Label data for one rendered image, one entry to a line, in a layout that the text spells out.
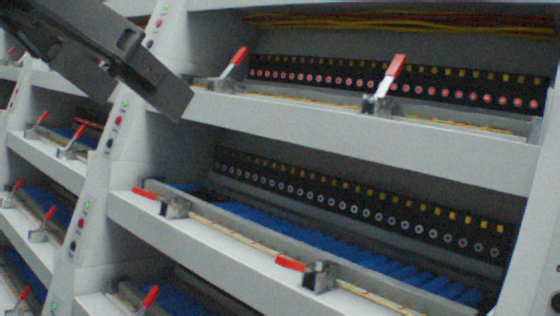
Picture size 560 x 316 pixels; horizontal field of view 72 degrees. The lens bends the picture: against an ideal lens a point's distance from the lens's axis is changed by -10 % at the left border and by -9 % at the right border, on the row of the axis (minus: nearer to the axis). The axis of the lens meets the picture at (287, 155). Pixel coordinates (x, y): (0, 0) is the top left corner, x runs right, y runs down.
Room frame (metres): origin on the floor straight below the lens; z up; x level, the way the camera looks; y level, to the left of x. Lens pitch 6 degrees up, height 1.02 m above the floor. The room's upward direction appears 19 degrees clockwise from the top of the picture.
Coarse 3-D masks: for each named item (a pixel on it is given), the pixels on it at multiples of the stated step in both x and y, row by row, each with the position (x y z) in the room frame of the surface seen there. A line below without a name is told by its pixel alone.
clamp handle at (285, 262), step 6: (276, 258) 0.40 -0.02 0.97; (282, 258) 0.40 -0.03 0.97; (288, 258) 0.41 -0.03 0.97; (282, 264) 0.39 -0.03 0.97; (288, 264) 0.40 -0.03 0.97; (294, 264) 0.40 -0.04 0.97; (300, 264) 0.41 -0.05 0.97; (318, 264) 0.45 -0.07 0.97; (300, 270) 0.41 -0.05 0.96; (306, 270) 0.42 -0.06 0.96; (312, 270) 0.43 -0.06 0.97; (318, 270) 0.45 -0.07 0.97
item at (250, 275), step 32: (128, 192) 0.72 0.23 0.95; (256, 192) 0.74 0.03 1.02; (128, 224) 0.67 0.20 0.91; (160, 224) 0.60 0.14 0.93; (192, 224) 0.61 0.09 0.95; (352, 224) 0.61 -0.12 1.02; (192, 256) 0.56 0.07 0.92; (224, 256) 0.51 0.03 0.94; (256, 256) 0.52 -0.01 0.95; (448, 256) 0.52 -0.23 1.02; (224, 288) 0.52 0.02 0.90; (256, 288) 0.48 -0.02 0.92; (288, 288) 0.45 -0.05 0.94
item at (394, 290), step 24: (168, 192) 0.69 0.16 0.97; (192, 216) 0.62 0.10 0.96; (216, 216) 0.61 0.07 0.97; (240, 216) 0.60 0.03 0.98; (264, 240) 0.55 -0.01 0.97; (288, 240) 0.53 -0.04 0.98; (312, 264) 0.49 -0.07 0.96; (384, 288) 0.44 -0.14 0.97; (408, 288) 0.42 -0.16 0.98; (432, 312) 0.40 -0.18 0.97; (456, 312) 0.38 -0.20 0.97
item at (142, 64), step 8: (128, 32) 0.26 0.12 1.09; (120, 40) 0.27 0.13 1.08; (128, 40) 0.26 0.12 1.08; (136, 40) 0.26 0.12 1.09; (120, 48) 0.26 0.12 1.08; (136, 48) 0.26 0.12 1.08; (136, 56) 0.28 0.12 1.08; (144, 56) 0.29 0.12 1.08; (128, 64) 0.28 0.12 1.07; (136, 64) 0.28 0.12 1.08; (144, 64) 0.29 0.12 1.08; (152, 64) 0.29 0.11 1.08; (136, 72) 0.29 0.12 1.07; (144, 72) 0.29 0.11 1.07; (152, 72) 0.29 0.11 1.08; (160, 72) 0.30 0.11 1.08; (144, 80) 0.30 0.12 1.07; (152, 80) 0.30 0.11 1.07; (160, 80) 0.30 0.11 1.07; (152, 88) 0.31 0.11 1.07
